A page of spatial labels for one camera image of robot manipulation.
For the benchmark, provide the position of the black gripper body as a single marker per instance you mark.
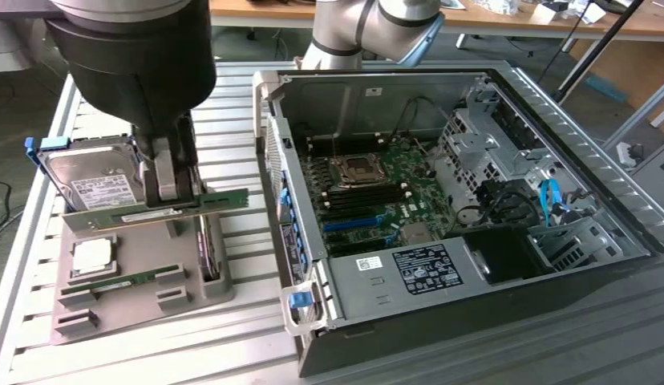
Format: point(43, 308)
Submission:
point(139, 64)

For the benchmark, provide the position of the green RAM stick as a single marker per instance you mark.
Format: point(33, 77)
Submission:
point(123, 280)
point(224, 198)

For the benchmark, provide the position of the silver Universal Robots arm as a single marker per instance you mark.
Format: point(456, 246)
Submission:
point(336, 24)

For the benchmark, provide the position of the black RAM slot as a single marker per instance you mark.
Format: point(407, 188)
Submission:
point(366, 194)
point(363, 189)
point(367, 199)
point(370, 204)

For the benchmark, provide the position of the hard disk with blue carrier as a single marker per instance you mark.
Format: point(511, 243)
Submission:
point(91, 176)

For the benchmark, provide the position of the upright graphics card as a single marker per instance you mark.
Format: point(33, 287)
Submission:
point(210, 244)

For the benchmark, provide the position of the grey parts rack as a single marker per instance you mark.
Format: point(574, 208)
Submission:
point(133, 248)

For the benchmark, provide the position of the silver CPU chip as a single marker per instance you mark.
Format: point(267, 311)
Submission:
point(93, 254)

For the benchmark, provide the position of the wooden desk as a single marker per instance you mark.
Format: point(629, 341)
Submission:
point(267, 12)

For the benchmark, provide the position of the CPU socket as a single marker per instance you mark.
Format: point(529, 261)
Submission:
point(359, 170)

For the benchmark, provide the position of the long blue expansion slot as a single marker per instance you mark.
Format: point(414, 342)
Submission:
point(350, 224)

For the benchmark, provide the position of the black expansion slot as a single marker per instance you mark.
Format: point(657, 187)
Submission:
point(355, 245)

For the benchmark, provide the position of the blue case latch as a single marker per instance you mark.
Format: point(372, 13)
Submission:
point(298, 301)

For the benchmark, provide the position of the green motherboard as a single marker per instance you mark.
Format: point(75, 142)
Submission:
point(411, 161)

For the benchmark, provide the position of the silver power supply with label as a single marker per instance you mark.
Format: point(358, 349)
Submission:
point(363, 288)

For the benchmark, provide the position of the silver chipset heatsink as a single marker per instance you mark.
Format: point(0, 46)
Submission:
point(418, 233)

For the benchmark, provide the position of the black open PC case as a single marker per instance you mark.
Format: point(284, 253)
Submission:
point(416, 345)

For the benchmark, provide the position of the white box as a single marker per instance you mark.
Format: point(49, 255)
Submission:
point(547, 12)

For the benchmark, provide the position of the silver disk bay cage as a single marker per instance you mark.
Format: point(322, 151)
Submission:
point(578, 244)

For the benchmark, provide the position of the blue floor mat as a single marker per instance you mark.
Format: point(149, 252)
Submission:
point(605, 86)

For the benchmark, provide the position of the black stand pole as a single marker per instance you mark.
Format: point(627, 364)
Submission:
point(599, 44)

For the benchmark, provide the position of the white power strip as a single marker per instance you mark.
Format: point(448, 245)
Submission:
point(629, 154)

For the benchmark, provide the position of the grey cabinet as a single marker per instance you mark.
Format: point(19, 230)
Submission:
point(655, 172)

